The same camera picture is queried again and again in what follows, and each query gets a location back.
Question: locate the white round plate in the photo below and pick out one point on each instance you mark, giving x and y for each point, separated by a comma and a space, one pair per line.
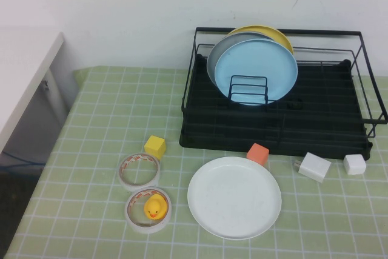
233, 198

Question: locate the white cube block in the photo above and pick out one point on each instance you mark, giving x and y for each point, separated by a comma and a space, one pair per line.
354, 165

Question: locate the green checked tablecloth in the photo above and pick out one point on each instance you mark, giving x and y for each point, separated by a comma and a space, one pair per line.
91, 150

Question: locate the white side table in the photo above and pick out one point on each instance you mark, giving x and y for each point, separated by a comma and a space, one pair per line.
18, 68

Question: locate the yellow rubber duck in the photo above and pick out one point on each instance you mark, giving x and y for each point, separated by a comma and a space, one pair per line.
155, 207

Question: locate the orange cube block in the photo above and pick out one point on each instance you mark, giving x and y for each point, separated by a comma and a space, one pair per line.
257, 154

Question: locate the double-sided tape roll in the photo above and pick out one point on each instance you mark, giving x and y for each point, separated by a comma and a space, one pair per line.
145, 228
139, 183

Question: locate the yellow cube block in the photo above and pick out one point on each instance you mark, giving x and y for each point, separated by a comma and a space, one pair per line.
154, 146

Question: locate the yellow round plate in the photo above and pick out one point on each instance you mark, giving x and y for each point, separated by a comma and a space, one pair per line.
282, 39

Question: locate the grey round plate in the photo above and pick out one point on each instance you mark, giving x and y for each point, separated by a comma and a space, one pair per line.
224, 49

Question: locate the black rack drip tray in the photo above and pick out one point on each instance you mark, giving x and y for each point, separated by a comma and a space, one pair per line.
318, 119

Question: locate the white power adapter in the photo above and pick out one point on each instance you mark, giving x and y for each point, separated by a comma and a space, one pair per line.
315, 166

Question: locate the light blue round plate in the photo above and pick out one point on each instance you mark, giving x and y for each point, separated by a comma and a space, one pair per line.
257, 65

